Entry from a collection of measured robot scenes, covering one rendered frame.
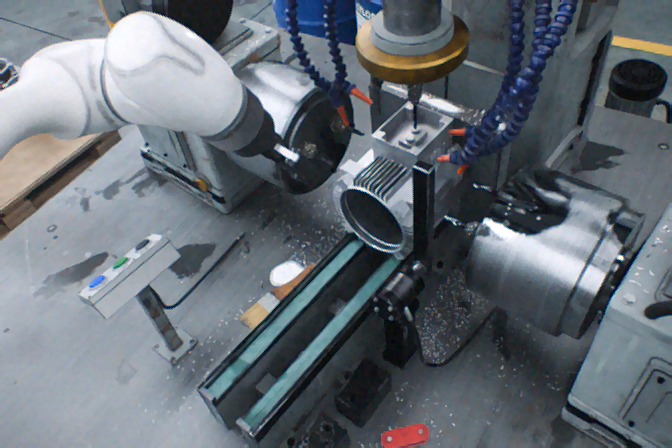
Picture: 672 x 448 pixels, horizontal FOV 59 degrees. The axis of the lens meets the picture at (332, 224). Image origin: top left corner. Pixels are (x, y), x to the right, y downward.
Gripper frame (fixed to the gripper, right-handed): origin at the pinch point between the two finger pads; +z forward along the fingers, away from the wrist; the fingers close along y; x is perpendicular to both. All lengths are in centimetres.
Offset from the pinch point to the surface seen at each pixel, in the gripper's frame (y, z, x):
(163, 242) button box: 18.2, -1.1, 22.8
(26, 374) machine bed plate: 40, 8, 63
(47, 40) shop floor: 318, 143, -14
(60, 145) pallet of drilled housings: 195, 100, 32
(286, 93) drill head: 19.5, 9.4, -13.1
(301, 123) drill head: 14.8, 12.1, -9.5
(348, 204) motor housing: 1.4, 20.9, -0.3
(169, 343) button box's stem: 18.4, 15.5, 42.0
